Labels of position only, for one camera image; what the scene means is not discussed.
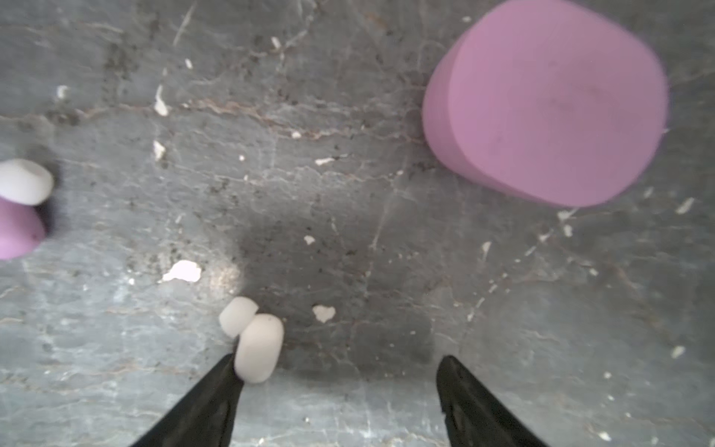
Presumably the white earbud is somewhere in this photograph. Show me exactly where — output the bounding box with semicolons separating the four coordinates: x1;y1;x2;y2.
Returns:
219;296;285;385

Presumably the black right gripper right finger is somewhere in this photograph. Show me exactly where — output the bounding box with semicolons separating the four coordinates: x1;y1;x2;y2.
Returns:
436;356;547;447

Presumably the purple earbud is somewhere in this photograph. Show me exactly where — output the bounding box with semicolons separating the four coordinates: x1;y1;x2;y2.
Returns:
0;158;55;262

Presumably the pink oval earbud case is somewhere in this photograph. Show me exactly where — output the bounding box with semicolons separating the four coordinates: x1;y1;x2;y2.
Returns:
422;1;668;208

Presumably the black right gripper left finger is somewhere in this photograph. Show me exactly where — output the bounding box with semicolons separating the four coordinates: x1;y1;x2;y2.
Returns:
133;354;244;447

